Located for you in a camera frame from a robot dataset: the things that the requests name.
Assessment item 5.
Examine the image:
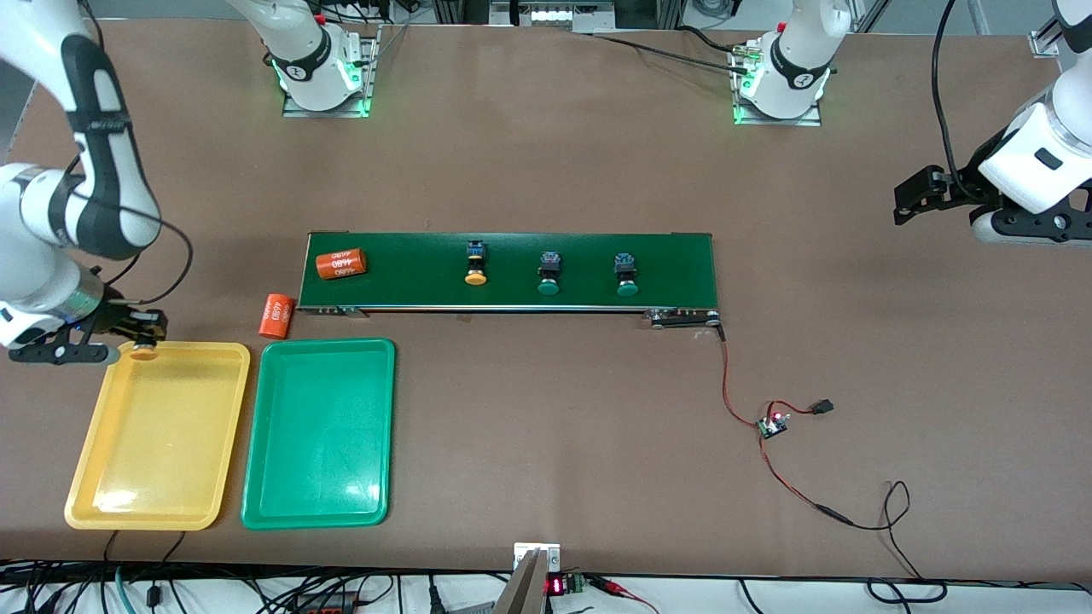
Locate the orange 4680 cylinder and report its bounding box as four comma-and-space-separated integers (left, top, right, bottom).
258, 293, 297, 340
316, 247, 369, 280

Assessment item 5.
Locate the yellow plastic tray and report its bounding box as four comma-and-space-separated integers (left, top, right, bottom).
64, 341, 252, 531

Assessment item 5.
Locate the green plastic tray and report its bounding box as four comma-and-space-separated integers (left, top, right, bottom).
241, 339, 398, 530

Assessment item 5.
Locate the black plug on red lead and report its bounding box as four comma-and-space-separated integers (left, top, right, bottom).
768, 397, 835, 420

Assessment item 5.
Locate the green belt conveyor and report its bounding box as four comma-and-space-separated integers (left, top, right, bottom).
296, 230, 726, 329

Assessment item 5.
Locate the red black power lead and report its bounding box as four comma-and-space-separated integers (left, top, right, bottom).
759, 435, 948, 602

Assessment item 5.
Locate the red clip lead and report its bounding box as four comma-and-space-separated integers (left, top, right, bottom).
589, 576, 662, 614

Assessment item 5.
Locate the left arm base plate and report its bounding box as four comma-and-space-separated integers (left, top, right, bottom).
729, 43, 824, 127

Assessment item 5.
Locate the red black conveyor cable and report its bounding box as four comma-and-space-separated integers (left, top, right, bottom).
719, 327, 764, 427

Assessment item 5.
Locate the black cable on table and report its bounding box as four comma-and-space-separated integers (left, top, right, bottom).
589, 26, 752, 78

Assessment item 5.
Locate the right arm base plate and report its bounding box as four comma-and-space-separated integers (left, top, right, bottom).
282, 26, 380, 119

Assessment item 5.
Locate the silver equipment frame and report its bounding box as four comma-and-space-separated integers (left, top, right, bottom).
431, 0, 683, 35

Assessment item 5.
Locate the grey metal camera mount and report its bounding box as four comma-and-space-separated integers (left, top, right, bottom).
493, 542, 562, 614

